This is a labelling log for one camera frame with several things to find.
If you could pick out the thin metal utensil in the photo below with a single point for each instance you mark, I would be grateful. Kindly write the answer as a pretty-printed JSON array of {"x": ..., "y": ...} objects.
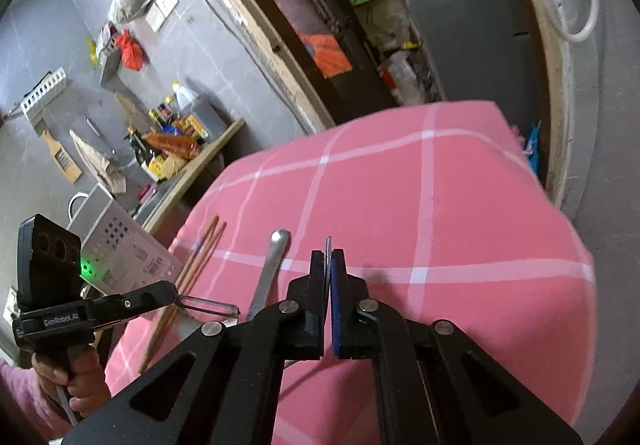
[{"x": 328, "y": 260}]

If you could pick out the orange snack bag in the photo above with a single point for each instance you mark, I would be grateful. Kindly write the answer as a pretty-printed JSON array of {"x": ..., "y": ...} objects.
[{"x": 179, "y": 145}]

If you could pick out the white wall rack basket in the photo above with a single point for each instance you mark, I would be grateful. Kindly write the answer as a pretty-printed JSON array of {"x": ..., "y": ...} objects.
[{"x": 44, "y": 92}]

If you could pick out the pink sleeve forearm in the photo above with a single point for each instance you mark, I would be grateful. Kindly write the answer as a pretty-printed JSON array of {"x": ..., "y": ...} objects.
[{"x": 28, "y": 414}]

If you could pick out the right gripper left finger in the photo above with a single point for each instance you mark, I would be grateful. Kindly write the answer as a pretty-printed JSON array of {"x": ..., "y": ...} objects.
[{"x": 309, "y": 292}]

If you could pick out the large cooking oil jug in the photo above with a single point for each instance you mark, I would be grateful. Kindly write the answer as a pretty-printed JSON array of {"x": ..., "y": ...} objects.
[{"x": 198, "y": 112}]

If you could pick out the grey wall shelf basket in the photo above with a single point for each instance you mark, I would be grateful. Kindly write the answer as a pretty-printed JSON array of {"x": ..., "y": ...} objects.
[{"x": 109, "y": 60}]

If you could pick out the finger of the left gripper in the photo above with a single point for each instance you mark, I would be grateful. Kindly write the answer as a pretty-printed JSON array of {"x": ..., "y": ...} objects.
[{"x": 113, "y": 310}]

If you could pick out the dark grey fridge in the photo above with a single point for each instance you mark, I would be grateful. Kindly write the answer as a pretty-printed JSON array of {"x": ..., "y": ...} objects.
[{"x": 481, "y": 50}]

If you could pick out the beige hanging cloth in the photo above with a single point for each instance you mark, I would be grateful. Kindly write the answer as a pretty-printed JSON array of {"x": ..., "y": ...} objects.
[{"x": 99, "y": 165}]

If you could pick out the person's left hand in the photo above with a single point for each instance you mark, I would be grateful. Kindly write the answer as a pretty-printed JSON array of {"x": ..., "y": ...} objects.
[{"x": 86, "y": 385}]

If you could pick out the pink checked tablecloth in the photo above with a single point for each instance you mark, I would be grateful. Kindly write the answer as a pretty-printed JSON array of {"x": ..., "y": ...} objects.
[{"x": 438, "y": 210}]

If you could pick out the kitchen counter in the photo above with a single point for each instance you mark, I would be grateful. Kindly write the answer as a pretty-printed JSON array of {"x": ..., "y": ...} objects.
[{"x": 173, "y": 190}]

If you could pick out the white perforated utensil holder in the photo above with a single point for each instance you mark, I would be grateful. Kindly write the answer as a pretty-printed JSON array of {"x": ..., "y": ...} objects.
[{"x": 117, "y": 255}]

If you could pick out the metal peeler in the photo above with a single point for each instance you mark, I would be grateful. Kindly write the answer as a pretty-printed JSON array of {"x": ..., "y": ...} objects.
[{"x": 227, "y": 311}]

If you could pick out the wooden chopstick with purple band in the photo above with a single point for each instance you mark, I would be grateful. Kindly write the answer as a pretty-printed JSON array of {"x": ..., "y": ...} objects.
[{"x": 198, "y": 247}]

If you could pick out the stainless steel spoon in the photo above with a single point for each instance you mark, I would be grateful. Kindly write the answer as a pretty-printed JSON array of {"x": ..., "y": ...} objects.
[{"x": 278, "y": 246}]

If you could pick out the plain wooden chopstick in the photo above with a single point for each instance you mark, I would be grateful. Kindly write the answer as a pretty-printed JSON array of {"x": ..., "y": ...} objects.
[{"x": 185, "y": 282}]

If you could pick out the red plastic bag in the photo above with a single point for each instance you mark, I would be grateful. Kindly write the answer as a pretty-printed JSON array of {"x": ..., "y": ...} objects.
[{"x": 130, "y": 50}]

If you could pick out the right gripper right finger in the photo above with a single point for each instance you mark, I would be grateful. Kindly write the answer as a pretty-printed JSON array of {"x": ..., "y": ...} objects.
[{"x": 350, "y": 336}]

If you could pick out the dark soy sauce bottle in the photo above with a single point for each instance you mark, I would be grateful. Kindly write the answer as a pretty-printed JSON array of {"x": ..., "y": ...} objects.
[{"x": 142, "y": 153}]

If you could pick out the white wall switch sockets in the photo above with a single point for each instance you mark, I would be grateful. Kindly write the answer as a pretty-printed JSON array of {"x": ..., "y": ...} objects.
[{"x": 158, "y": 13}]

